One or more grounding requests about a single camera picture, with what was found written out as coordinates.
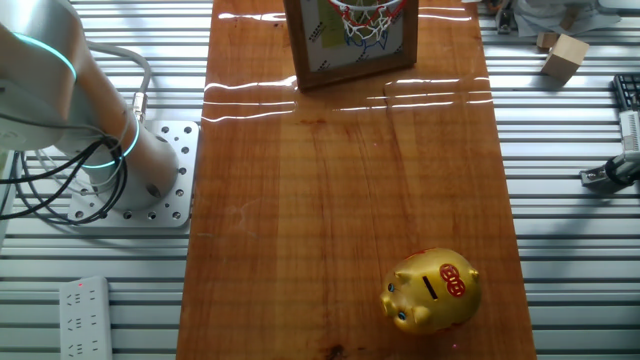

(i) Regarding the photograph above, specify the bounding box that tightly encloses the grey crumpled cloth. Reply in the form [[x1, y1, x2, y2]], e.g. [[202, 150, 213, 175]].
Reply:
[[511, 0, 624, 38]]

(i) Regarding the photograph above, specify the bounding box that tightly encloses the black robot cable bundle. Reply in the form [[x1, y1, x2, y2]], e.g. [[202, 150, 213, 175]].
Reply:
[[0, 136, 130, 227]]

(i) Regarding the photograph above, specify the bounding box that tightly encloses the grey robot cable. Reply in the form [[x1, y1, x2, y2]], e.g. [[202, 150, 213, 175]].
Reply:
[[84, 39, 153, 124]]

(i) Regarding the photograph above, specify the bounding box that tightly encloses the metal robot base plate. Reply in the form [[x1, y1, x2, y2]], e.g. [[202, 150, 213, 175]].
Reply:
[[66, 119, 201, 229]]

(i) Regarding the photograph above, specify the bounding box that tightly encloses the wooden framed backboard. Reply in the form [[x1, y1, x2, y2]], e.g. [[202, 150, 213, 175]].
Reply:
[[282, 0, 420, 93]]

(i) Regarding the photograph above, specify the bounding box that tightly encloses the white power strip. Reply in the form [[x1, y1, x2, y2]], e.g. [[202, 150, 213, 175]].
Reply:
[[58, 275, 114, 360]]

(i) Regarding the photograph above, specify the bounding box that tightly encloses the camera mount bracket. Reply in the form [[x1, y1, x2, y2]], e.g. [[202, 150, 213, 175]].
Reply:
[[579, 151, 640, 194]]

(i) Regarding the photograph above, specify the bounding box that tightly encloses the large wooden cube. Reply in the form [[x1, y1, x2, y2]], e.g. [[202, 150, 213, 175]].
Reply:
[[540, 33, 592, 86]]

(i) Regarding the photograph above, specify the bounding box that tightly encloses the gold piggy bank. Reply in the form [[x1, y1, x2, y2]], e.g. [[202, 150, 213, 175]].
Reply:
[[378, 246, 484, 336]]

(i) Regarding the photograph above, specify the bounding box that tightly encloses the black keyboard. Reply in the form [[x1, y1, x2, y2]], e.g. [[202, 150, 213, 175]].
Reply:
[[611, 73, 640, 113]]

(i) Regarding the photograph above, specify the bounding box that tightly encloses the large wooden board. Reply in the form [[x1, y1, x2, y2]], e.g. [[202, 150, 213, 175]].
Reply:
[[175, 0, 539, 360]]

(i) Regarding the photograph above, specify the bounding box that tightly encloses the small wooden block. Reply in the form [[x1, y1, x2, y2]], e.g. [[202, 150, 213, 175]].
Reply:
[[535, 30, 561, 50]]

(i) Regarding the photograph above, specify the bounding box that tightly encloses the white hoop with net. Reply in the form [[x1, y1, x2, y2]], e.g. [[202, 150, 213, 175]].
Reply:
[[326, 0, 408, 42]]

